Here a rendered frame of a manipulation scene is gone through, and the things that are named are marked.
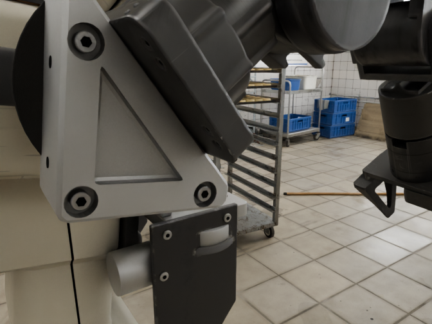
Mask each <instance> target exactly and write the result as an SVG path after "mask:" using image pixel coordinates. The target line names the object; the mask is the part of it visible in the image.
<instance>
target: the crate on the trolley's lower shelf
mask: <svg viewBox="0 0 432 324"><path fill-rule="evenodd" d="M287 117H288V114H284V115H283V132H287ZM299 117H302V118H299ZM276 123H277V118H272V117H269V124H270V125H272V126H275V127H276ZM310 127H311V116H307V115H302V114H292V113H291V114H290V115H289V133H290V132H296V131H302V130H305V129H309V128H310Z"/></svg>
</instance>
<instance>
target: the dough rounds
mask: <svg viewBox="0 0 432 324"><path fill-rule="evenodd" d="M268 100H271V99H270V98H261V97H255V96H249V95H246V96H245V97H243V99H241V101H240V102H256V101H268Z"/></svg>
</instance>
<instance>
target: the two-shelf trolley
mask: <svg viewBox="0 0 432 324"><path fill-rule="evenodd" d="M296 68H313V67H312V66H296V67H295V69H294V75H295V74H296ZM323 75H324V69H322V78H318V77H317V79H321V88H315V89H306V90H302V89H299V90H297V91H291V82H290V81H289V80H285V81H286V82H288V83H289V91H285V94H287V95H289V105H288V117H287V132H283V137H286V141H285V142H286V147H289V145H290V141H289V138H290V137H293V136H299V135H302V134H308V133H312V132H317V133H316V134H315V135H314V137H313V138H314V140H319V138H320V117H321V101H322V92H323ZM264 81H277V82H278V81H279V80H275V79H263V82H264ZM263 92H264V93H278V90H272V89H271V88H267V89H263V88H261V96H262V95H263ZM314 92H321V95H320V104H319V120H318V128H317V127H310V128H309V129H305V130H299V131H296V132H290V133H289V115H290V103H291V95H292V94H293V96H292V114H293V110H294V94H300V93H314ZM262 133H266V134H272V135H276V132H271V131H269V130H264V129H260V132H259V136H262V137H265V136H264V135H263V134H262Z"/></svg>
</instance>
